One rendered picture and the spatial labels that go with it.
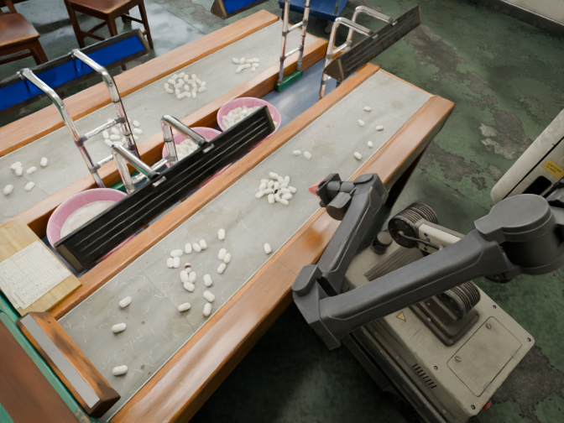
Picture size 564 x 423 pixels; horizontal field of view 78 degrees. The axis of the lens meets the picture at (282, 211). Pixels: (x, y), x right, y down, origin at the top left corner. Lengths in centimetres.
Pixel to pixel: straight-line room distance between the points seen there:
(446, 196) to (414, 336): 135
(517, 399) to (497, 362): 61
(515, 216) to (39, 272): 114
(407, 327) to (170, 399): 86
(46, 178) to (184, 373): 85
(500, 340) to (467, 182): 141
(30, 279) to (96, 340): 26
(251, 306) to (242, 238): 24
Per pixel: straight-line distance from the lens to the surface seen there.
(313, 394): 177
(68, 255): 81
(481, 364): 153
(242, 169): 131
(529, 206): 63
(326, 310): 64
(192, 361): 100
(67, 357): 98
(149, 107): 165
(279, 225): 119
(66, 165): 149
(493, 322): 162
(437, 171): 273
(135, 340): 107
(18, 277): 122
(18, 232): 131
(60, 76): 128
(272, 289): 105
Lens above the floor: 173
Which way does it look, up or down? 54 degrees down
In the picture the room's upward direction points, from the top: 9 degrees clockwise
